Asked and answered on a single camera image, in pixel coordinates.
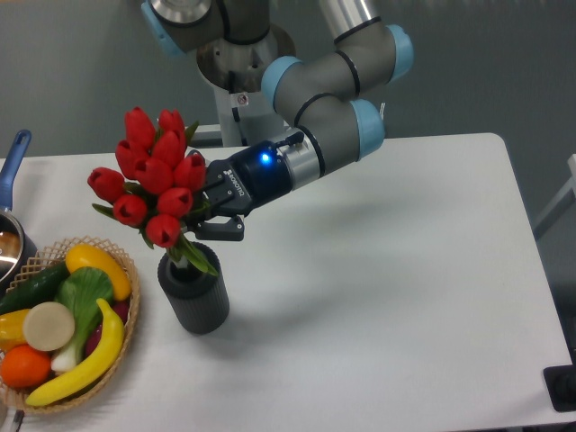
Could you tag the red tulip bouquet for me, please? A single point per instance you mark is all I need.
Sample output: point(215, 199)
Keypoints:
point(155, 189)

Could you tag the beige round disc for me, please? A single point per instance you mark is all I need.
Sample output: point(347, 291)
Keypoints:
point(48, 326)

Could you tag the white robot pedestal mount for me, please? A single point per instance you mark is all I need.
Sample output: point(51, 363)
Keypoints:
point(234, 73)

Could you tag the black device at table edge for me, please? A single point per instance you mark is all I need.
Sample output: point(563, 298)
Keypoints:
point(560, 383)

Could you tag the green bok choy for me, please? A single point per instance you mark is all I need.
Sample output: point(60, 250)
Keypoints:
point(79, 293)

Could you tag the purple red vegetable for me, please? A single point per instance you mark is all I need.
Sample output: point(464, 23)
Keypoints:
point(122, 309)

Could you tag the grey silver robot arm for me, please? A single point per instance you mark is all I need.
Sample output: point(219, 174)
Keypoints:
point(290, 122)

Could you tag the dark grey ribbed vase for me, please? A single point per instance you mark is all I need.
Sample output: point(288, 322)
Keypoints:
point(199, 300)

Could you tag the blue handled saucepan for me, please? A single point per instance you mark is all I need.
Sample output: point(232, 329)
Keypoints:
point(16, 247)

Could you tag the yellow bell pepper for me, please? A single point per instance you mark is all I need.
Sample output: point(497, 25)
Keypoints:
point(11, 329)

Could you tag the orange fruit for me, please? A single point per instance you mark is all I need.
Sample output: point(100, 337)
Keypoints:
point(24, 367)

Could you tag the yellow banana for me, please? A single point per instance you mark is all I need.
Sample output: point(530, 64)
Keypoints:
point(90, 369)

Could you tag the green cucumber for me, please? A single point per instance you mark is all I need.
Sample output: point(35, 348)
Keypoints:
point(39, 288)

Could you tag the woven wicker basket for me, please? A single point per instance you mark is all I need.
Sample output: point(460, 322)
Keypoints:
point(52, 255)

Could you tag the white furniture frame right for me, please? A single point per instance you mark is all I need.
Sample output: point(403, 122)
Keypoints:
point(558, 205)

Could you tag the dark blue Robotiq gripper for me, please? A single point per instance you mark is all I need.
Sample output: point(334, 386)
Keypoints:
point(252, 178)

